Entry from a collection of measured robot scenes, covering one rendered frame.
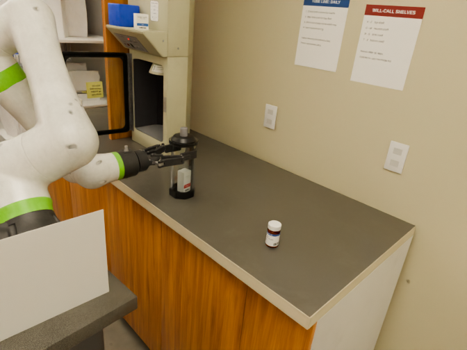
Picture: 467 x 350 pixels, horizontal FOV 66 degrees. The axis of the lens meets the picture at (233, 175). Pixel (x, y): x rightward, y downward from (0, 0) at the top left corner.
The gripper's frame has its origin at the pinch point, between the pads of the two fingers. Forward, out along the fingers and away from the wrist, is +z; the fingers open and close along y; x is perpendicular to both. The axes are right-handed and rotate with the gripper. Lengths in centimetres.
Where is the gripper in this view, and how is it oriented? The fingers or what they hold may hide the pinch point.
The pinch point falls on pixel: (183, 151)
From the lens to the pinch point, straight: 135.4
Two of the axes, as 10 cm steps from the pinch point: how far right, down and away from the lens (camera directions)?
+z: 7.2, -2.3, 6.5
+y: -6.9, -3.5, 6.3
